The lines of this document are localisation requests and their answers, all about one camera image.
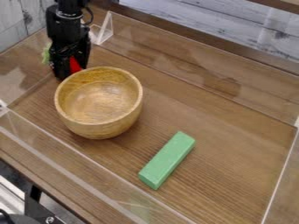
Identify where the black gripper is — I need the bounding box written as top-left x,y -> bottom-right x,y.
46,5 -> 91,81

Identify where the red plush strawberry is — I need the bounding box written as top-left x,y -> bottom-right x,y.
42,44 -> 82,74

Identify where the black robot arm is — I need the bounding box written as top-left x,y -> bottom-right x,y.
46,0 -> 94,81

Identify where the wooden bowl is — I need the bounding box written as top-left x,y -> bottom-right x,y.
54,66 -> 145,139

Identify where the green rectangular block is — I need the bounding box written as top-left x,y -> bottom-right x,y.
138,131 -> 197,190

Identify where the black table leg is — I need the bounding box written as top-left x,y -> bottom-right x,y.
30,185 -> 43,202

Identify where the clear acrylic corner bracket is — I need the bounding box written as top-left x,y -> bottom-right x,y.
89,11 -> 114,46

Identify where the clear acrylic tray wall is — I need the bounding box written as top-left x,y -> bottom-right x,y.
0,101 -> 195,224

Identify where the black cable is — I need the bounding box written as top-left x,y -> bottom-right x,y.
0,204 -> 69,224

